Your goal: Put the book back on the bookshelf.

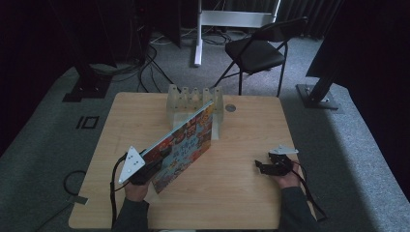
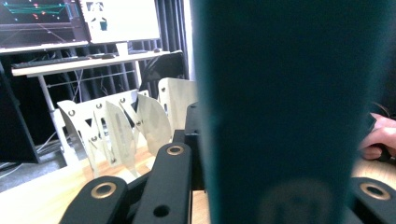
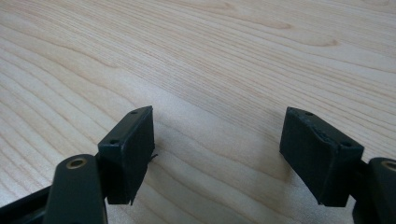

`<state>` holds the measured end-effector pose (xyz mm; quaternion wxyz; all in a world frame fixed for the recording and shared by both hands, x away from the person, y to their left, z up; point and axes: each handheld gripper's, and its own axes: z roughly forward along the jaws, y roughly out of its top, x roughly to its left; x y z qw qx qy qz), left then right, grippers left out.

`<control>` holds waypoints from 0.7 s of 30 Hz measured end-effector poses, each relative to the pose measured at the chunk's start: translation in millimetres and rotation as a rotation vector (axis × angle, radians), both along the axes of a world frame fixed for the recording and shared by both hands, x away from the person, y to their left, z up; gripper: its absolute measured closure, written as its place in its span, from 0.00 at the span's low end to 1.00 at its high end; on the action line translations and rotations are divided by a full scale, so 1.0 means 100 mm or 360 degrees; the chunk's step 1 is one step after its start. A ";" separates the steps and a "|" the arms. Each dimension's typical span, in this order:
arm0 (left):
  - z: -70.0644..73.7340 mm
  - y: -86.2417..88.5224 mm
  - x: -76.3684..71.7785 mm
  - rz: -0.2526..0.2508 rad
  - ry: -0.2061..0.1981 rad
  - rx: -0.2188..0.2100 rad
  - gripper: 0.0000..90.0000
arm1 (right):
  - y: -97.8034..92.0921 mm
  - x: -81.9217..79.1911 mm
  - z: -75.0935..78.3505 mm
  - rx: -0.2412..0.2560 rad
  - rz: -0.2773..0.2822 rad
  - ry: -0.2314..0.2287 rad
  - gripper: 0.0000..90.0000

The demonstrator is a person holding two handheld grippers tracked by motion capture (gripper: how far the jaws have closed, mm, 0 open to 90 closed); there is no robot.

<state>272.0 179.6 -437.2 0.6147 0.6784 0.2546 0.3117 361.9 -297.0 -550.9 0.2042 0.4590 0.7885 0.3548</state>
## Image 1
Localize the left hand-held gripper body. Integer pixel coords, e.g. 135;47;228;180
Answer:
117;145;163;187

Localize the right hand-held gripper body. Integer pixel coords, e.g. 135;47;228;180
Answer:
266;144;300;177

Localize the colourful picture book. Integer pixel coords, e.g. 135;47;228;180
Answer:
140;100;216;195

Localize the clear acrylic book rack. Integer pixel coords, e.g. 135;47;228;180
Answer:
165;83;225;141

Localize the person's right hand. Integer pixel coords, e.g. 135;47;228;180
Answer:
274;159;303;189

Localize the person's left hand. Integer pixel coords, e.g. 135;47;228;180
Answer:
124;178;153;203

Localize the grey tape patch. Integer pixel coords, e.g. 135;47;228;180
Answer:
66;194;89;206

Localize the black stand with bolted base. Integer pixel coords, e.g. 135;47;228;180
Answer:
295;62;340;111

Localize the black folding chair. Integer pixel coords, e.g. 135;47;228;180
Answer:
212;16;309;98

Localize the white metal stand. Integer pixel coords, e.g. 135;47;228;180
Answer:
192;0;282;68

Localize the dark curtain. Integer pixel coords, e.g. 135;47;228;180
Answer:
277;0;344;42

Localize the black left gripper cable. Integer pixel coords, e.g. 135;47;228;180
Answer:
109;152;131;228

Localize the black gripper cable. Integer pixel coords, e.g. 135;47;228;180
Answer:
290;159;329;223
109;152;131;228

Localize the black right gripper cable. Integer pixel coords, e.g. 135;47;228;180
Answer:
290;159;329;223

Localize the black floor cable loop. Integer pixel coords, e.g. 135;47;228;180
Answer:
34;169;88;232

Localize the bundle of black floor cables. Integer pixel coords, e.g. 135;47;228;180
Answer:
91;42;177;95

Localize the black stand with base plate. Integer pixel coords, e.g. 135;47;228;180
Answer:
62;47;114;103

